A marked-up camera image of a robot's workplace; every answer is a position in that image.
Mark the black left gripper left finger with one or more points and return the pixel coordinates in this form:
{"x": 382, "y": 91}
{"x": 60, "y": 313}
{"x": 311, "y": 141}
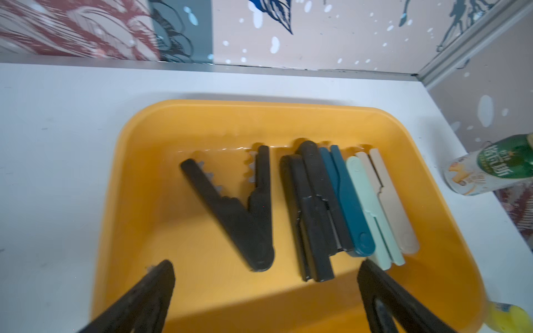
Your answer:
{"x": 143, "y": 308}

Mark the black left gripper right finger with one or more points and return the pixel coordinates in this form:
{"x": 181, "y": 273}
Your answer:
{"x": 388, "y": 305}

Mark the dark teal pruning pliers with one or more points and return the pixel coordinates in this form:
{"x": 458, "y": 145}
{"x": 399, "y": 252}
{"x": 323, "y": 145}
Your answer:
{"x": 364, "y": 245}

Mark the beige pruning pliers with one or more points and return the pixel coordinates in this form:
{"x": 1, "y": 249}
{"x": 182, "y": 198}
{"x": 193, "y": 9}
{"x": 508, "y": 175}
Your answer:
{"x": 390, "y": 202}

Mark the light green pruning pliers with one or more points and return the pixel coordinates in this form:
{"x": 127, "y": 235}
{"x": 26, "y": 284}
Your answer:
{"x": 387, "y": 251}

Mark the green white small bottle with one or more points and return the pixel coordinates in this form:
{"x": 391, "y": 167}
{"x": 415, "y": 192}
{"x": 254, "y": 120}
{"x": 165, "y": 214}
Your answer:
{"x": 497, "y": 166}

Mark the black pruning pliers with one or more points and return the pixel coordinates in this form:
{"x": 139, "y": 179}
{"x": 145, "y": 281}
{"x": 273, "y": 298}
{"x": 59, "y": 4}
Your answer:
{"x": 331, "y": 218}
{"x": 249, "y": 228}
{"x": 311, "y": 244}

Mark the yellow plastic storage box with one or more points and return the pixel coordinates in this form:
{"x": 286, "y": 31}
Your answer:
{"x": 152, "y": 214}

